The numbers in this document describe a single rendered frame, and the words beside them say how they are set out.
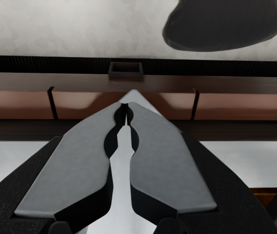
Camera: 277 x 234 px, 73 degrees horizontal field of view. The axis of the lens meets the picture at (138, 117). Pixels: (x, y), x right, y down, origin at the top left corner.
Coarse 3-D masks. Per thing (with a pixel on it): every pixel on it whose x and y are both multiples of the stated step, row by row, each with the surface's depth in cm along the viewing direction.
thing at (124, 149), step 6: (126, 120) 20; (126, 126) 21; (120, 132) 21; (126, 132) 21; (120, 138) 22; (126, 138) 22; (120, 144) 22; (126, 144) 22; (120, 150) 23; (126, 150) 23; (132, 150) 23
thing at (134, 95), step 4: (128, 92) 18; (132, 92) 18; (136, 92) 18; (124, 96) 19; (128, 96) 19; (132, 96) 19; (136, 96) 19; (140, 96) 19; (120, 100) 19; (124, 100) 19; (128, 100) 19; (132, 100) 19; (136, 100) 19; (140, 100) 19; (144, 100) 19; (140, 104) 19; (144, 104) 19; (148, 104) 19; (148, 108) 20; (152, 108) 20; (156, 112) 20
